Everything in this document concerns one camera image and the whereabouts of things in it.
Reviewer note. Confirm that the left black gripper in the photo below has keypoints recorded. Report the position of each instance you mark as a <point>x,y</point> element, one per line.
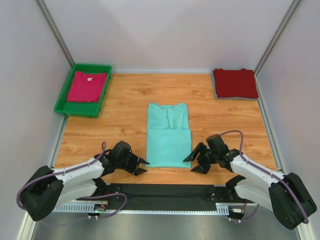
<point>135,161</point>

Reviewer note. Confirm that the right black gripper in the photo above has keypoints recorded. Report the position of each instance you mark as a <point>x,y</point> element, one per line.
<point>201,168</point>

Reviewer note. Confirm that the teal t shirt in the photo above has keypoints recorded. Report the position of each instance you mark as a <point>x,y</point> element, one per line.
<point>169,139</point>

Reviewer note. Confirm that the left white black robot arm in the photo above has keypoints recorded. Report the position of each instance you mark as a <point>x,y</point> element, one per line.
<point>51,187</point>

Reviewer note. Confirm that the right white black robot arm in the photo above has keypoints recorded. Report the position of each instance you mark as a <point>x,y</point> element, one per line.
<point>289,215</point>

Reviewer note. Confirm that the green plastic tray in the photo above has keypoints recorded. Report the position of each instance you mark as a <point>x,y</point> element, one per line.
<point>90,110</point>

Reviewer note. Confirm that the dark red folded t shirt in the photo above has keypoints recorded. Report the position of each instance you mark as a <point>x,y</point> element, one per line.
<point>235,83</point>

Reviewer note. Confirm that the pink folded t shirt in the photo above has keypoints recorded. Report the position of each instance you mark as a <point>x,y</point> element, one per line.
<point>86,87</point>

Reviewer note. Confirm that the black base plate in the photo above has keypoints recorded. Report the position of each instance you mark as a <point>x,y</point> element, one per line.
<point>180,197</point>

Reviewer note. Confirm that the slotted grey cable duct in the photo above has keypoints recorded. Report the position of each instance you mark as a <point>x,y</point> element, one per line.
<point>91,208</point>

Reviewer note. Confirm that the aluminium frame rail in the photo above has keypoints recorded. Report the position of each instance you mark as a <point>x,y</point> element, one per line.
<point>277,193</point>

